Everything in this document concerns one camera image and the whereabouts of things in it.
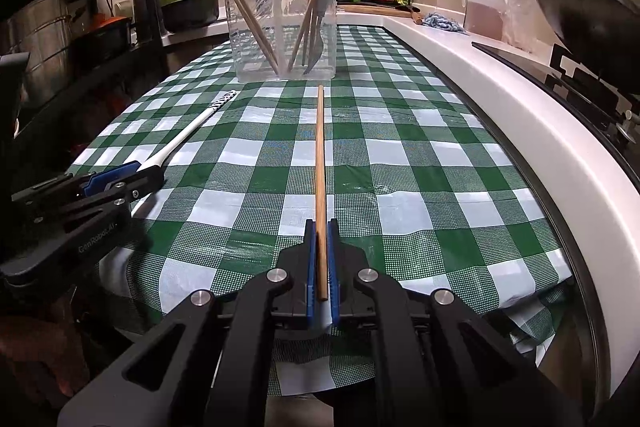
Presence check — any blue dish cloth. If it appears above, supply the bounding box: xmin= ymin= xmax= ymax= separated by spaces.
xmin=422 ymin=12 xmax=473 ymax=35

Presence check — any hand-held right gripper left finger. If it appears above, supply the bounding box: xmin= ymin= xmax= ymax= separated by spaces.
xmin=56 ymin=219 xmax=321 ymax=427

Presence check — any orange and black container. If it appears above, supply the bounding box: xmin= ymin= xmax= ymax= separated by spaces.
xmin=75 ymin=14 xmax=133 ymax=58

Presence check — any large steel pot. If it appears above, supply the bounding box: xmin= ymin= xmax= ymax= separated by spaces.
xmin=0 ymin=0 xmax=76 ymax=108

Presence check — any plastic oil jug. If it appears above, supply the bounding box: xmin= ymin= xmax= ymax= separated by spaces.
xmin=462 ymin=0 xmax=508 ymax=40

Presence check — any black gas stove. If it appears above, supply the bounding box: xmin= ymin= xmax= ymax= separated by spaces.
xmin=472 ymin=41 xmax=640 ymax=188

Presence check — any white spoon with patterned handle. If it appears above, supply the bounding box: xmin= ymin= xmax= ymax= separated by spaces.
xmin=142 ymin=90 xmax=237 ymax=172

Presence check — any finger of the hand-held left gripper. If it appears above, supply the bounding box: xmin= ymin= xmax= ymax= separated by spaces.
xmin=11 ymin=161 xmax=142 ymax=208
xmin=30 ymin=166 xmax=166 ymax=228

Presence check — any green checked tablecloth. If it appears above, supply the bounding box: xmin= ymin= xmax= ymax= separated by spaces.
xmin=67 ymin=24 xmax=576 ymax=398

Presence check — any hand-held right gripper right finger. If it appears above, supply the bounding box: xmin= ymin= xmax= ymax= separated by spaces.
xmin=325 ymin=218 xmax=586 ymax=427

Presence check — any round wooden cutting board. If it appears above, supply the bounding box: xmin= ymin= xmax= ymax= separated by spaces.
xmin=337 ymin=3 xmax=416 ymax=15

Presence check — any black pan support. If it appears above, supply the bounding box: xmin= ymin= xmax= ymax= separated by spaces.
xmin=547 ymin=42 xmax=631 ymax=122

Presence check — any silver stove knob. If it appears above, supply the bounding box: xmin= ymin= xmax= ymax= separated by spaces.
xmin=617 ymin=109 xmax=636 ymax=140

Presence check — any dark wok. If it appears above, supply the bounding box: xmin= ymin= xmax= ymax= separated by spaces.
xmin=530 ymin=0 xmax=640 ymax=95

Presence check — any clear plastic utensil container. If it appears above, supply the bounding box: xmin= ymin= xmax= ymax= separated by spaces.
xmin=220 ymin=0 xmax=340 ymax=82

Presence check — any clear plastic bag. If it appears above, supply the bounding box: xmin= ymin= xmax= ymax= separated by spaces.
xmin=505 ymin=0 xmax=543 ymax=52

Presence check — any person's left hand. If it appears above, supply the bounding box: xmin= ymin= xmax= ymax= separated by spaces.
xmin=0 ymin=317 xmax=91 ymax=408

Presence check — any dark cooking pan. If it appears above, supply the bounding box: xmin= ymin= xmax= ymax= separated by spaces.
xmin=161 ymin=0 xmax=221 ymax=32

